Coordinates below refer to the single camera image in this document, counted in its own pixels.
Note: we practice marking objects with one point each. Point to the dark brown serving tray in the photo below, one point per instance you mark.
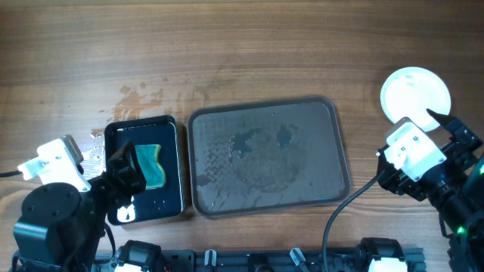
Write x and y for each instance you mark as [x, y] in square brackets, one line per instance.
[266, 156]

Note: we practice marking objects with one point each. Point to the white plate front stained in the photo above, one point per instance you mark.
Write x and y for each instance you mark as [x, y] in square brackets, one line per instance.
[411, 92]

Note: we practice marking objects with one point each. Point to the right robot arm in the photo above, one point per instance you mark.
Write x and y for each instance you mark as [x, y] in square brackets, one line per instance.
[450, 177]

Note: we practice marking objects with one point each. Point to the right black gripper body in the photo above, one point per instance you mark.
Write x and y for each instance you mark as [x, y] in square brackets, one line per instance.
[459, 158]

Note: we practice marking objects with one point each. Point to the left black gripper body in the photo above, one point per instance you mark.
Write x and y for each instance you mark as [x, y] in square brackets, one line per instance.
[107, 191]

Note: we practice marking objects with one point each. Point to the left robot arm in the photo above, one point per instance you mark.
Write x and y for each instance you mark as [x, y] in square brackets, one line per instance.
[60, 228]

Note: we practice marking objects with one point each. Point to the black water tray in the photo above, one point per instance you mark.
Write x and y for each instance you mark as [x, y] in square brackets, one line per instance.
[163, 202]

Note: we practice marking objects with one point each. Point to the green yellow sponge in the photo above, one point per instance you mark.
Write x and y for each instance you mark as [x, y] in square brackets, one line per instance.
[148, 156]

